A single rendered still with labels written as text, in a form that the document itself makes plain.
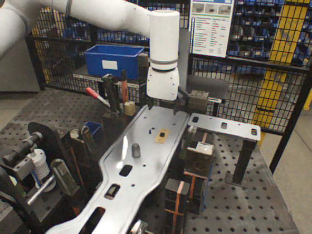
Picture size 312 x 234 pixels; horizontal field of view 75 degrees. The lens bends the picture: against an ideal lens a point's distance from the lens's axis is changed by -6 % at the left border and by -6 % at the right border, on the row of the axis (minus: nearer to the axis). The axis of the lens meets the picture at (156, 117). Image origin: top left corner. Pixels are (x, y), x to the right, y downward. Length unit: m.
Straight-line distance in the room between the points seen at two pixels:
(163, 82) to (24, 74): 2.80
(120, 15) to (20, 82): 2.91
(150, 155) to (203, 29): 0.72
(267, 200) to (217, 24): 0.86
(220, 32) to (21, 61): 2.62
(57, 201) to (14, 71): 2.79
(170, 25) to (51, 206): 0.61
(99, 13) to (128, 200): 0.50
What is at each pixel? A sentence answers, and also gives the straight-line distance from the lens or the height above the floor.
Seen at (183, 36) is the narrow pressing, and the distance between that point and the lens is 0.93.
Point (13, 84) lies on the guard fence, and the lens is 3.52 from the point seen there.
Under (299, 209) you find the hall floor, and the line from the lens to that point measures 2.12.
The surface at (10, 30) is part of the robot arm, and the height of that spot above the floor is 1.42.
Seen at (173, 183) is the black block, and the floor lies 0.99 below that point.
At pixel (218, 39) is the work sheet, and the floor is 1.24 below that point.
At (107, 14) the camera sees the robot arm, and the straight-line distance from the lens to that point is 0.60.
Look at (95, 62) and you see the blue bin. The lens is 1.27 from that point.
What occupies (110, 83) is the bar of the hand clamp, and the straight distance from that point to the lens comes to 0.82.
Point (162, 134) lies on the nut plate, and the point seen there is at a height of 1.01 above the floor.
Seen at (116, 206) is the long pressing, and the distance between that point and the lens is 0.63.
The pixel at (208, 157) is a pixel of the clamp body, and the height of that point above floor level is 1.03.
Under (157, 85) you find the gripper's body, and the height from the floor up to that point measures 1.22.
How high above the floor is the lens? 1.53
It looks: 34 degrees down
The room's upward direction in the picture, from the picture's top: straight up
